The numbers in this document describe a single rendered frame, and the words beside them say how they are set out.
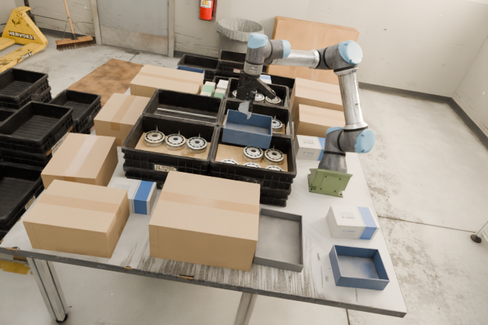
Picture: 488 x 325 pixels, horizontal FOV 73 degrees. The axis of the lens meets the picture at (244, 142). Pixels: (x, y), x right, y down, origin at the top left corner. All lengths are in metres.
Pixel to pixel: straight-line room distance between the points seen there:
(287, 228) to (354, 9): 3.46
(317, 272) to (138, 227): 0.78
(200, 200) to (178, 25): 3.59
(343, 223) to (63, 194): 1.18
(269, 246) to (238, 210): 0.25
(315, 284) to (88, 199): 0.96
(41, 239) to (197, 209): 0.59
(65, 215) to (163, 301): 0.93
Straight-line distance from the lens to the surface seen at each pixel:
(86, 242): 1.41
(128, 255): 1.44
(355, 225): 1.60
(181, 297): 2.13
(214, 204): 1.33
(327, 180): 1.75
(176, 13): 4.66
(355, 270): 1.56
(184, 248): 1.34
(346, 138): 1.68
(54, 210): 1.44
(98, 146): 1.70
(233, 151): 1.71
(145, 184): 1.57
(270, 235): 1.53
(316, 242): 1.58
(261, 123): 1.49
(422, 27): 4.89
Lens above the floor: 1.88
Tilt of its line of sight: 36 degrees down
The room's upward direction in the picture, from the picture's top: 10 degrees clockwise
